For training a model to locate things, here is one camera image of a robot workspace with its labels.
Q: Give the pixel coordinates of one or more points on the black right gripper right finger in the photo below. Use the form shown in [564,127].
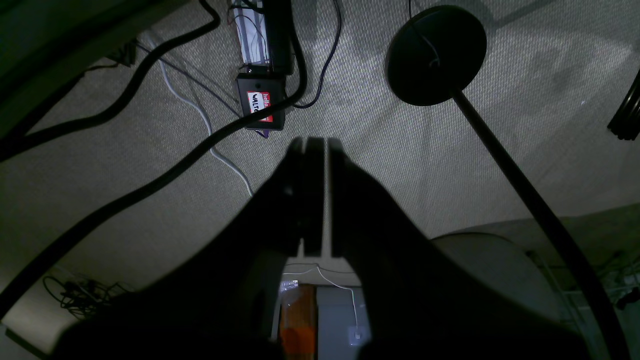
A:
[420,304]

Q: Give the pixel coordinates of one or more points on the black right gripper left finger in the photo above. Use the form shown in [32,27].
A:
[219,304]

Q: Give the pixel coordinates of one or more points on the black box red label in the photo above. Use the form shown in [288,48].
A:
[257,92]

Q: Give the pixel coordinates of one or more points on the black round lamp base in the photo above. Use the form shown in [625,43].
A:
[441,47]

